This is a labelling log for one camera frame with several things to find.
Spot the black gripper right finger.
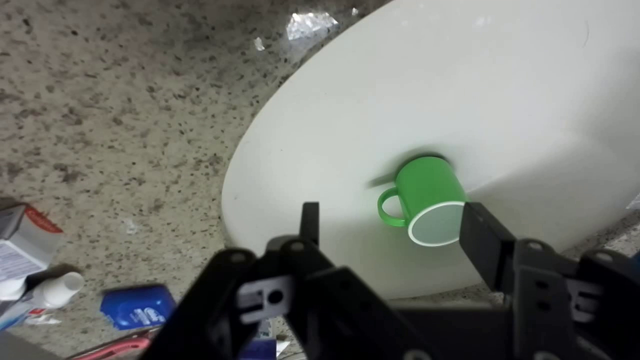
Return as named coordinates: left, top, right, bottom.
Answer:
left=458, top=200, right=640, bottom=360

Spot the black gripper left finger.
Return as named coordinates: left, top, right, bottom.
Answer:
left=157, top=200, right=429, bottom=360

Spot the green mug white inside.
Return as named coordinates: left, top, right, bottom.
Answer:
left=377, top=154, right=468, bottom=248

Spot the white oval sink basin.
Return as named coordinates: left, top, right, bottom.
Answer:
left=220, top=0, right=640, bottom=300

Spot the blue white oval container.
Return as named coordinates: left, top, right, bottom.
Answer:
left=238, top=336, right=290, bottom=360

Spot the blue dental floss case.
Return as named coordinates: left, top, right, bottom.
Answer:
left=99, top=285, right=181, bottom=333

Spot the small clear plastic scrap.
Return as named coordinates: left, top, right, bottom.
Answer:
left=284, top=8, right=340, bottom=43

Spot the red toothbrush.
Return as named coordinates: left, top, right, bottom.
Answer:
left=66, top=326, right=161, bottom=360

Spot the red white toothpaste tube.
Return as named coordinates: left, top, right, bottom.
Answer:
left=0, top=268, right=86, bottom=333

